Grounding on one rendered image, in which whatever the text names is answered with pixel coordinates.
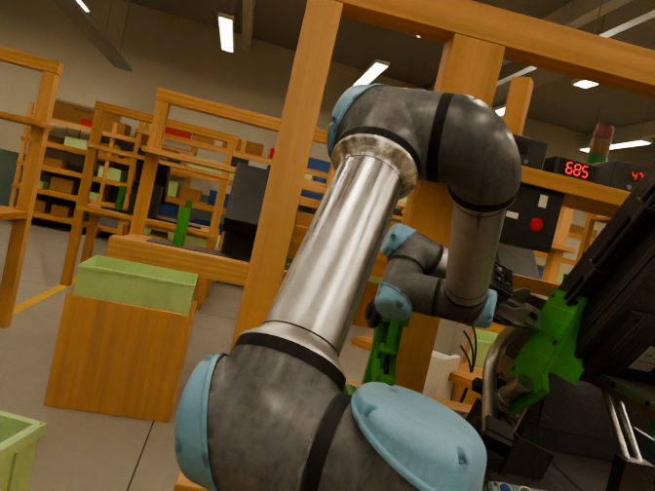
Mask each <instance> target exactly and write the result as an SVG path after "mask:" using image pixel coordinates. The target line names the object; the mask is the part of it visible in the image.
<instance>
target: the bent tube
mask: <svg viewBox="0 0 655 491"><path fill-rule="evenodd" d="M523 307H525V308H527V309H529V310H530V314H529V316H528V317H527V318H526V320H525V321H524V322H523V323H524V324H526V325H528V326H530V327H532V328H534V329H536V330H537V331H540V330H541V310H539V309H537V308H535V307H533V306H532V305H530V304H528V303H526V302H524V303H523ZM525 330H527V328H517V327H511V326H506V327H505V328H503V329H502V330H501V332H500V333H499V334H498V335H497V336H496V338H495V339H494V341H493V342H492V344H491V346H490V348H489V350H488V352H487V354H486V357H485V360H484V364H483V369H482V432H483V431H484V430H485V416H487V415H489V416H491V417H493V418H495V419H497V401H496V399H495V396H494V392H495V391H496V390H497V367H498V363H499V360H500V359H501V356H502V354H503V352H504V351H505V349H506V347H507V346H508V345H509V343H510V342H511V341H512V340H513V339H514V338H515V337H517V336H518V335H520V334H521V333H522V332H524V331H525Z"/></svg>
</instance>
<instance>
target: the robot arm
mask: <svg viewBox="0 0 655 491"><path fill-rule="evenodd" d="M331 119H332V120H331V123H330V124H329V125H328V129H327V153H328V156H329V158H330V160H331V165H332V168H333V170H334V176H333V178H332V180H331V182H330V184H329V187H328V189H327V191H326V193H325V195H324V197H323V199H322V201H321V203H320V205H319V207H318V209H317V211H316V213H315V216H314V218H313V220H312V222H311V224H310V226H309V228H308V230H307V232H306V234H305V236H304V238H303V240H302V242H301V244H300V247H299V249H298V251H297V253H296V255H295V256H294V258H293V260H292V262H291V264H290V266H289V269H288V271H287V274H286V276H285V278H284V280H283V282H282V284H281V286H280V288H279V290H278V292H277V294H276V296H275V298H274V300H273V302H272V305H271V307H270V309H269V311H268V313H267V315H266V317H265V319H264V321H263V323H262V325H261V326H259V327H255V328H252V329H249V330H246V331H244V332H242V333H241V334H240V336H239V337H238V339H237V341H236V343H235V345H234V347H233V349H232V351H231V353H230V355H227V354H225V353H218V354H210V355H208V356H206V357H205V359H204V360H202V361H200V362H199V363H198V365H197V366H196V367H195V369H194V370H193V372H192V374H191V375H190V377H189V379H188V381H187V383H186V385H185V388H184V390H183V393H182V396H181V399H180V402H179V406H178V409H177V413H176V418H175V425H174V453H175V457H176V461H177V464H178V466H179V468H180V470H181V472H182V473H183V474H184V476H185V477H186V478H187V479H189V480H190V481H192V482H194V483H196V484H198V485H200V486H202V487H204V488H206V489H208V490H210V491H482V486H483V480H484V474H485V468H486V461H487V457H486V450H485V447H484V444H483V441H482V439H481V437H480V436H479V434H478V433H477V431H476V430H475V429H474V428H473V427H472V426H471V425H470V424H469V423H468V422H467V421H466V420H464V419H463V418H462V417H461V416H460V415H458V414H457V413H456V412H454V411H453V410H451V409H449V408H448V407H446V406H445V405H443V404H441V403H439V402H437V401H436V400H434V399H432V398H430V397H426V396H424V395H422V394H419V393H417V392H415V391H413V390H410V389H407V388H404V387H400V386H397V385H393V386H389V385H388V384H386V383H380V382H370V383H365V384H362V385H361V386H360V387H359V388H358V389H357V390H356V391H355V392H354V393H353V395H349V394H346V393H342V392H343V389H344V387H345V384H346V381H347V377H346V374H345V372H344V370H343V368H342V366H341V364H340V362H339V360H338V358H339V356H340V353H341V351H342V348H343V345H344V343H345V340H346V337H347V335H348V332H349V329H350V327H351V324H352V321H353V319H354V316H355V314H356V312H357V309H358V306H359V304H360V301H361V298H362V296H363V293H364V290H365V288H366V283H367V281H368V278H369V275H370V273H371V270H372V267H373V265H374V262H375V259H376V257H377V254H378V251H379V249H380V251H381V253H382V254H384V255H385V256H386V257H389V258H388V261H387V265H386V268H385V271H384V274H383V276H382V279H381V282H380V284H379V285H378V289H377V292H376V296H375V300H374V306H375V309H376V310H377V312H378V313H379V314H380V315H382V316H383V317H385V318H387V319H390V320H393V321H398V320H400V321H405V320H407V319H408V318H409V317H410V315H411V314H412V312H415V313H419V314H423V315H427V316H431V317H437V318H441V319H445V320H449V321H455V322H459V323H463V324H466V325H467V326H475V327H480V328H489V327H490V326H491V324H492V322H495V323H498V324H502V325H506V326H511V327H517V328H532V327H530V326H528V325H526V324H524V323H523V322H524V321H525V320H526V318H527V317H528V316H529V314H530V310H529V309H527V308H525V307H523V303H524V302H525V300H526V299H527V297H528V296H529V294H530V290H529V289H528V288H520V289H517V290H513V273H514V271H512V270H511V269H509V268H507V267H505V266H503V265H502V264H500V263H498V262H496V261H495V257H496V253H497V248H498V245H499V240H500V236H501V232H502V227H503V223H504V218H505V214H506V209H507V208H508V207H509V206H510V205H511V204H512V203H513V202H514V201H515V200H516V198H517V196H518V193H519V190H520V181H521V161H520V153H519V149H518V147H517V144H516V142H515V139H514V137H513V135H512V133H511V131H510V130H509V128H508V126H507V125H506V123H505V122H504V121H503V119H502V118H501V117H500V116H499V114H498V113H497V112H496V111H495V110H494V109H493V108H491V107H490V106H489V105H488V104H486V103H485V102H483V101H481V100H480V99H478V98H475V97H473V96H470V95H467V94H451V93H442V92H433V91H425V90H416V89H408V88H399V87H390V86H387V85H385V84H372V85H369V84H358V85H355V86H353V87H351V88H349V89H348V90H347V91H346V92H345V93H344V94H343V95H342V96H341V98H340V99H339V100H338V101H337V103H336V105H335V107H334V109H333V112H332V114H331ZM418 179H419V180H425V181H431V182H437V183H444V184H447V192H448V195H449V197H450V198H451V200H452V201H453V207H452V216H451V226H450V236H449V246H448V248H447V247H445V246H443V245H440V244H439V243H437V242H435V241H433V240H431V239H430V238H428V237H426V236H424V235H422V234H420V233H419V232H417V231H416V230H415V229H412V228H410V227H408V226H406V225H403V224H402V223H396V224H394V225H393V226H392V227H391V228H390V230H389V231H388V232H387V234H386V231H387V228H388V226H389V223H390V220H391V218H392V215H393V212H394V210H395V207H396V204H397V202H398V200H400V199H403V198H405V197H406V196H408V195H409V194H410V193H411V192H412V191H413V190H414V188H415V187H416V184H417V182H418ZM385 234H386V236H385ZM384 236H385V238H384ZM383 239H384V240H383ZM498 265H499V266H498ZM505 269H506V270H505ZM498 304H500V305H499V306H498V308H495V306H496V305H498Z"/></svg>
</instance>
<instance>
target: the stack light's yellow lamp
mask: <svg viewBox="0 0 655 491"><path fill-rule="evenodd" d="M610 146H611V140H609V139H606V138H593V139H592V141H591V145H590V149H589V154H588V155H590V154H598V155H603V156H606V157H607V158H608V154H609V150H610Z"/></svg>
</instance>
